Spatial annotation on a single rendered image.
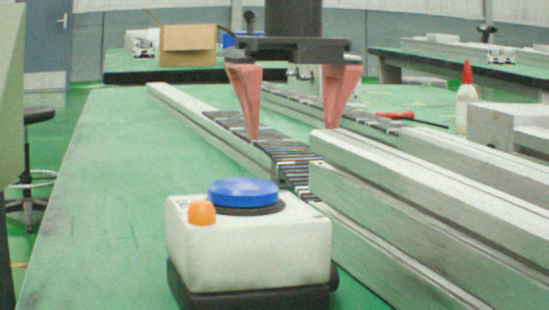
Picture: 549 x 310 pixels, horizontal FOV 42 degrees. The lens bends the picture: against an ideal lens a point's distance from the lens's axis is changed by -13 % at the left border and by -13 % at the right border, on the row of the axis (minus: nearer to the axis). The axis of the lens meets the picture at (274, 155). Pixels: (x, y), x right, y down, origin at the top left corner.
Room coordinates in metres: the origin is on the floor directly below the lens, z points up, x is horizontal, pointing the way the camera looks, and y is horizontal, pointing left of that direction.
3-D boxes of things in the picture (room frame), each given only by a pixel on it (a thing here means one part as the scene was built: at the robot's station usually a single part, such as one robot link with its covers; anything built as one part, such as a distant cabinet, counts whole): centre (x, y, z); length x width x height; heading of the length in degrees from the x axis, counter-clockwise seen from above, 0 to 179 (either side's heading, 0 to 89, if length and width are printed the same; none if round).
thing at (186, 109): (1.25, 0.12, 0.79); 0.96 x 0.04 x 0.03; 17
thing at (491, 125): (0.69, -0.23, 0.83); 0.12 x 0.09 x 0.10; 107
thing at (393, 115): (1.26, -0.23, 0.79); 0.16 x 0.08 x 0.02; 27
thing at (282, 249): (0.45, 0.01, 0.81); 0.10 x 0.08 x 0.06; 107
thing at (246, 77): (0.78, 0.01, 0.88); 0.07 x 0.07 x 0.09; 17
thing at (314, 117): (1.30, -0.06, 0.79); 0.96 x 0.04 x 0.03; 17
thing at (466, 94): (1.19, -0.30, 0.84); 0.04 x 0.04 x 0.12
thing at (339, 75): (0.79, -0.04, 0.88); 0.07 x 0.07 x 0.09; 17
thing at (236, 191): (0.45, 0.02, 0.84); 0.04 x 0.04 x 0.02
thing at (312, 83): (1.63, -0.10, 0.83); 0.11 x 0.10 x 0.10; 108
